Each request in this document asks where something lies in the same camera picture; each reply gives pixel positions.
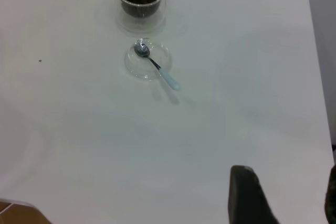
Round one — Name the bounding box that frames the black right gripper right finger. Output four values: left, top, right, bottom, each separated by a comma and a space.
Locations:
324, 165, 336, 224

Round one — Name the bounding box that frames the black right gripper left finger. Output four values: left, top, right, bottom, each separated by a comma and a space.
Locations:
227, 165, 280, 224

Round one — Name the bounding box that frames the metal spoon with blue handle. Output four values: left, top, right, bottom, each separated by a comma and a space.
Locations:
133, 43, 181, 91

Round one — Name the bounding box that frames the clear glass lid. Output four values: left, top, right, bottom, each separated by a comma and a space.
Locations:
124, 37, 173, 81

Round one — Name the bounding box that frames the clear double-wall glass cup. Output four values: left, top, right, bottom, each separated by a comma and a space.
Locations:
114, 0, 167, 34

